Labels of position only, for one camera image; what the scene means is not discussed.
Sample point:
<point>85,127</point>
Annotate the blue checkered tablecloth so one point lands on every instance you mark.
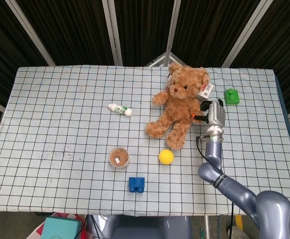
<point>85,139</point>

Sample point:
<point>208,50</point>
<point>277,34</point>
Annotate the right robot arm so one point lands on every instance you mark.
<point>236,184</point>

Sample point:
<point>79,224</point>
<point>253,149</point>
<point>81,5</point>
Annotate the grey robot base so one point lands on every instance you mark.
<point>149,227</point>

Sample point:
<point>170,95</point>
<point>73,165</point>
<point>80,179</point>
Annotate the yellow ball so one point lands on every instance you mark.
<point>166,156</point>

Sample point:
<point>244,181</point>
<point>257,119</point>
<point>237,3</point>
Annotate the teal box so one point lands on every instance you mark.
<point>59,228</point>

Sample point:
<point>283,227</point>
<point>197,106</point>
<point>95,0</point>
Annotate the white metal frame stand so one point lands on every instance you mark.
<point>163,59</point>

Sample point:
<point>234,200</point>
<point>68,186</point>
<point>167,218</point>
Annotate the blue toy building block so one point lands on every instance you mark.
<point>136,184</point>

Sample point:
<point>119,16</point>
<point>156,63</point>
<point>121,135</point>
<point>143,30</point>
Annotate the small white bottle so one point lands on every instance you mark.
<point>120,109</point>

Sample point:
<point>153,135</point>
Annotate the white barcode hang tag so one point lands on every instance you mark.
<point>206,90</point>

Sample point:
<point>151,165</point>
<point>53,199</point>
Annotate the green toy building block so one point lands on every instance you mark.
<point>231,96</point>

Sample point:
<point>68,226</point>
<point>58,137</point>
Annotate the brown teddy bear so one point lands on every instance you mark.
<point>178,104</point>

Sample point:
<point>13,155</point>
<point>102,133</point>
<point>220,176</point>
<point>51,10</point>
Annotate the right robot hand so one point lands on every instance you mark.
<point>214,113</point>

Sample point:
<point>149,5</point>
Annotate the brown filled plastic cup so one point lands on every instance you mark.
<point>119,158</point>

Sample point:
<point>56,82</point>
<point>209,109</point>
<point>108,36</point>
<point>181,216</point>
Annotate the grey shoe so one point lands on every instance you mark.
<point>241,234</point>

